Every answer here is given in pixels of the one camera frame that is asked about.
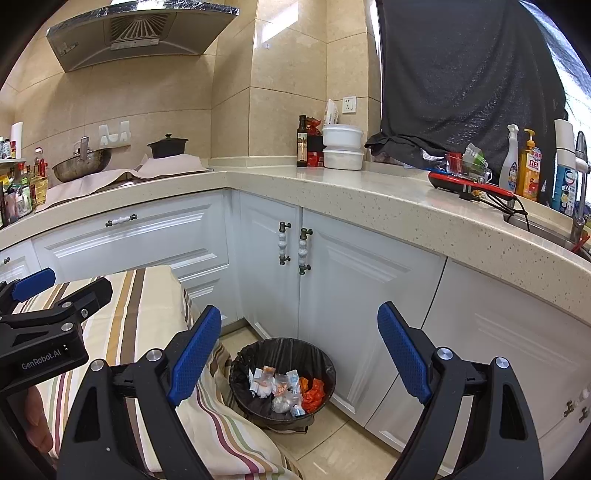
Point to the clear plastic bag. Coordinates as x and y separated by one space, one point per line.
281 404

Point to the group of seasoning bottles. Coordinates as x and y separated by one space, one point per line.
23 189

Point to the black lined trash bin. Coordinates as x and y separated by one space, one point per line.
277 350

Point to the steel faucet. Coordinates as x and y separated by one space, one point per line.
581 157

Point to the steel sink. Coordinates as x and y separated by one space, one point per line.
545 228

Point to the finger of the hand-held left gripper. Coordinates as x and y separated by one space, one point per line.
90 295
34 284

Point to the steel range hood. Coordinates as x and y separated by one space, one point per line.
138 37

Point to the white paper packet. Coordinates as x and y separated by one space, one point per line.
331 113

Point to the black lidded pot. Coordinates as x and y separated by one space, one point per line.
167 147

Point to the red black flat tool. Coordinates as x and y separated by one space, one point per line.
457 181

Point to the dark cloth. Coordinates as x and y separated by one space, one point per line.
461 69

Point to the paper towel roll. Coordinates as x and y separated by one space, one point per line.
16 138

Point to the beige stove cover cloth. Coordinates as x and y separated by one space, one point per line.
157 168

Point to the person's left hand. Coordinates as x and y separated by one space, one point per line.
37 415

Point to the orange plastic bag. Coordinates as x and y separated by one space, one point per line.
314 394

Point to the white lidded bowl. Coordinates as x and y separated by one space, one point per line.
342 159
342 136

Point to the yellow pump bottle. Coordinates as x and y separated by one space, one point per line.
528 173

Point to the steel wok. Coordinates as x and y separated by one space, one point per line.
83 166

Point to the white plastic bag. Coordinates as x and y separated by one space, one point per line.
261 388

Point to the striped tablecloth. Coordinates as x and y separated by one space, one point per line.
138 295

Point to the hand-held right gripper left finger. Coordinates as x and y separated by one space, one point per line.
196 355

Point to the dark glass bottle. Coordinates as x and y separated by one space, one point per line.
302 147

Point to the small orange white wrapper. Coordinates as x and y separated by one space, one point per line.
268 371

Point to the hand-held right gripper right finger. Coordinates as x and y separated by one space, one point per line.
404 350

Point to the white blue bottle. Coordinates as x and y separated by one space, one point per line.
564 175

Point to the white spray bottle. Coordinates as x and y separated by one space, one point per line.
509 166

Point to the clear cup with packets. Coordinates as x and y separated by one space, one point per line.
471 166

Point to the white wall socket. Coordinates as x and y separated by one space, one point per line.
350 104

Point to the white wall hook rack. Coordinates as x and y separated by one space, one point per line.
114 134

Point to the red box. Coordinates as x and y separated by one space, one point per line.
315 157

